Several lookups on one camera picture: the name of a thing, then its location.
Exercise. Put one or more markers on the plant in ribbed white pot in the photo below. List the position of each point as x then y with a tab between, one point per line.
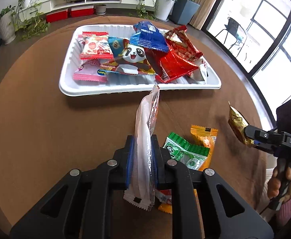
7	28

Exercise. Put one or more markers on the white plastic tray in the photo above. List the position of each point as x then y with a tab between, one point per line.
119	83

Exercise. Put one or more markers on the red white peach candy packet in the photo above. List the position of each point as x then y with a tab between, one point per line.
96	46

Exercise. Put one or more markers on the gold snack packet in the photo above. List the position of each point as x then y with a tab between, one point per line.
238	123

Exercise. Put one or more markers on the beige curtain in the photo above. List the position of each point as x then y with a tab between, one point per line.
199	18

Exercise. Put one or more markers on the trailing plant on cabinet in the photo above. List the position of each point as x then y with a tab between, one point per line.
143	0
28	20

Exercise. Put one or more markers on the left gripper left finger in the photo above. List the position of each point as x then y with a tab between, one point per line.
79	204

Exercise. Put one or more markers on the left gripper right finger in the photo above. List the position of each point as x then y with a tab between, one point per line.
204	205

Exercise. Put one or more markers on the red star heart snack packet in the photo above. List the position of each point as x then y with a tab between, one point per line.
181	44

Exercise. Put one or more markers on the red snack bag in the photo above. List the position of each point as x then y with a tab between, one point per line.
168	66

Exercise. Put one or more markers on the translucent white orange snack packet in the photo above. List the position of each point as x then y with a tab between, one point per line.
140	180

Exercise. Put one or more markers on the trailing plant on cabinet right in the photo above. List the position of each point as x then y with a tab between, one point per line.
143	0

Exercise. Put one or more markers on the panda cartoon snack packet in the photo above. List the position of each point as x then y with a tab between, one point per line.
127	58

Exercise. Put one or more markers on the red storage box right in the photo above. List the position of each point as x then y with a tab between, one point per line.
82	11

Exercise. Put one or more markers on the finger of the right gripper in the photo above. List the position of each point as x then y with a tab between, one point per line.
266	141

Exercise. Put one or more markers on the trailing plant on cabinet left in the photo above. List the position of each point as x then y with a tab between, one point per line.
28	20

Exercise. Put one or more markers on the blue snack bag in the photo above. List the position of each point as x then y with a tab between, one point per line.
149	37

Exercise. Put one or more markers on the tall plant blue pot right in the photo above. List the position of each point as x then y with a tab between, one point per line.
183	11

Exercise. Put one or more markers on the brown round table cloth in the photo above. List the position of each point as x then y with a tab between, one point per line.
44	134

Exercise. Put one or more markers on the white red snack packet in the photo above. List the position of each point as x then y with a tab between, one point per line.
199	75

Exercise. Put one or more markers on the green white snack packet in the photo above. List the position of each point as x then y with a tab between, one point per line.
193	156

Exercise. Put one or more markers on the pink cartoon snack packet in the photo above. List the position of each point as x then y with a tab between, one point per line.
89	69

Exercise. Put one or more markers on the black balcony chair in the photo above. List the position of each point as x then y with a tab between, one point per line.
237	31

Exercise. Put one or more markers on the red storage box left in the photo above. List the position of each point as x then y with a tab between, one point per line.
57	16

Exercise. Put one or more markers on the small white pot under cabinet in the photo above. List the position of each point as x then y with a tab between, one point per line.
101	9

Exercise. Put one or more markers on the red storage box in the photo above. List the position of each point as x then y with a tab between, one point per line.
57	16
82	11

